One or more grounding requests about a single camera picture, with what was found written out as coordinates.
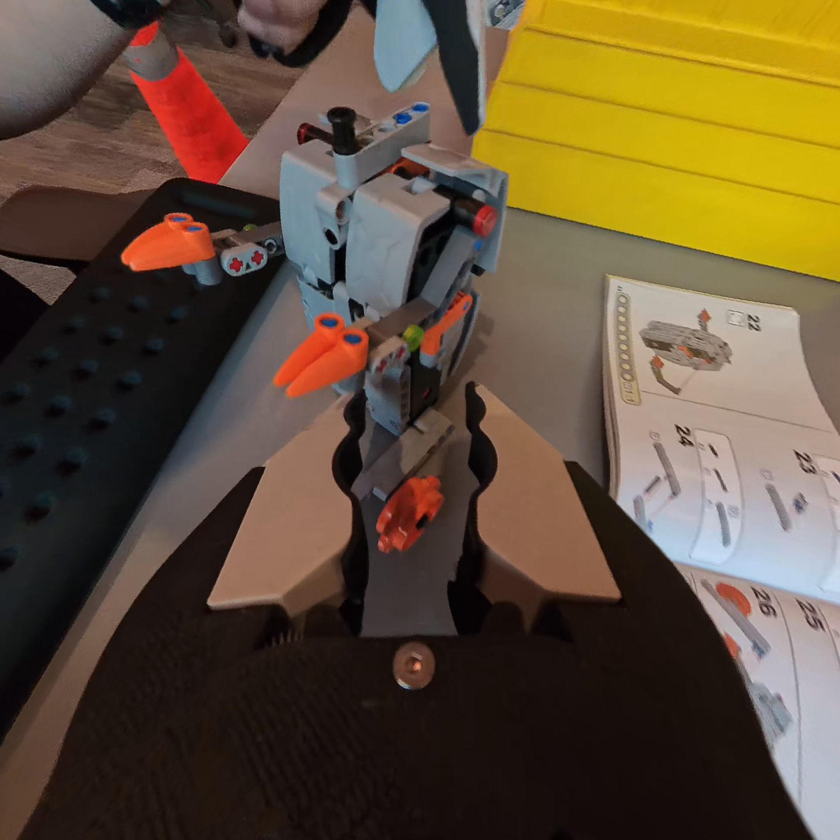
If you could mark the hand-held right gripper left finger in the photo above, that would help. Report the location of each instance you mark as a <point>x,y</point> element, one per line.
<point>289,538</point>

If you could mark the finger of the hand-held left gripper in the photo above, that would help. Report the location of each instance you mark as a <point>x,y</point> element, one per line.
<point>400,46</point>

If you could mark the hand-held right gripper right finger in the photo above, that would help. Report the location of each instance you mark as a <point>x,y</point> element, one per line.
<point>531,525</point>

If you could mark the grey beam with orange gear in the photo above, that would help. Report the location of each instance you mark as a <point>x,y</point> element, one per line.
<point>410,512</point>

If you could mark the grey toy brick robot model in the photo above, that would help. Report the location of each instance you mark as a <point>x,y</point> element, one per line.
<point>387,249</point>

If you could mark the person's left forearm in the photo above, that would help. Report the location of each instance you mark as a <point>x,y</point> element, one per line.
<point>46,65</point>

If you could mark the person's left hand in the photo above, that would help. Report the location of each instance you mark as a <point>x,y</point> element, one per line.
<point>289,23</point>

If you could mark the orange traffic cone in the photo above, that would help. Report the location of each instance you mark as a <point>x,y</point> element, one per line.
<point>190,111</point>

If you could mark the open instruction booklet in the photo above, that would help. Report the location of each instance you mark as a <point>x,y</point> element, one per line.
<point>722,394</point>

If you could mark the black perforated panel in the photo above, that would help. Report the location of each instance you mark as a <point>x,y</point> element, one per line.
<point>98,394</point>

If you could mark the yellow plastic bin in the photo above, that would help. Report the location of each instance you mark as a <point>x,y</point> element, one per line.
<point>656,131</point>

